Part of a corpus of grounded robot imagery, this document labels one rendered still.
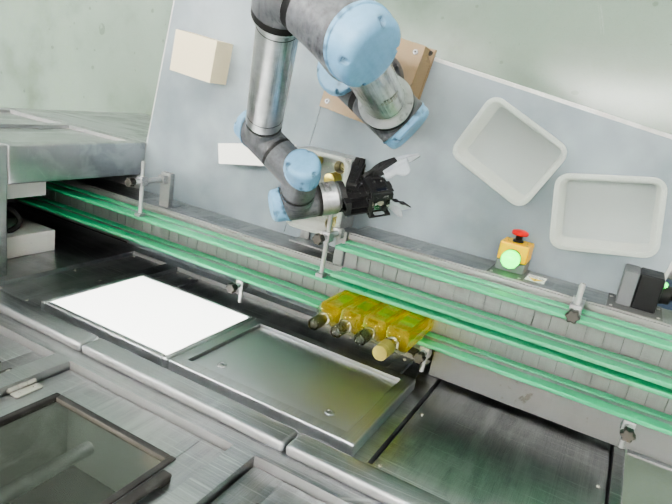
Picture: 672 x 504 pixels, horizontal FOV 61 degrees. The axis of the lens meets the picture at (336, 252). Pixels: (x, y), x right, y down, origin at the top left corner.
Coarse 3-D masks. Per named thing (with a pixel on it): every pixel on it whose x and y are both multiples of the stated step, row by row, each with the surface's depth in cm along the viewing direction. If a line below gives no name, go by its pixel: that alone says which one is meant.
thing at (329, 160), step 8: (320, 152) 155; (328, 160) 162; (336, 160) 161; (344, 160) 152; (328, 168) 162; (344, 176) 153; (344, 184) 153; (320, 216) 166; (296, 224) 162; (304, 224) 163; (312, 224) 164; (320, 224) 164; (336, 224) 156; (312, 232) 160; (320, 232) 159
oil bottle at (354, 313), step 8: (352, 304) 137; (360, 304) 138; (368, 304) 139; (376, 304) 139; (344, 312) 132; (352, 312) 132; (360, 312) 133; (368, 312) 134; (352, 320) 130; (360, 320) 131; (352, 328) 131; (360, 328) 132; (352, 336) 132
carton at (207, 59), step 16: (176, 32) 172; (176, 48) 173; (192, 48) 170; (208, 48) 168; (224, 48) 170; (176, 64) 174; (192, 64) 171; (208, 64) 169; (224, 64) 172; (208, 80) 170; (224, 80) 175
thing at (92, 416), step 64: (64, 256) 186; (128, 256) 198; (0, 320) 138; (0, 384) 114; (64, 384) 120; (128, 384) 121; (192, 384) 121; (448, 384) 146; (0, 448) 100; (64, 448) 102; (128, 448) 105; (192, 448) 107; (256, 448) 108; (320, 448) 107; (384, 448) 117; (448, 448) 120; (512, 448) 123; (576, 448) 127
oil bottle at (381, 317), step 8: (384, 304) 139; (376, 312) 134; (384, 312) 134; (392, 312) 135; (400, 312) 137; (368, 320) 129; (376, 320) 129; (384, 320) 130; (392, 320) 132; (376, 328) 128; (384, 328) 129; (376, 336) 128
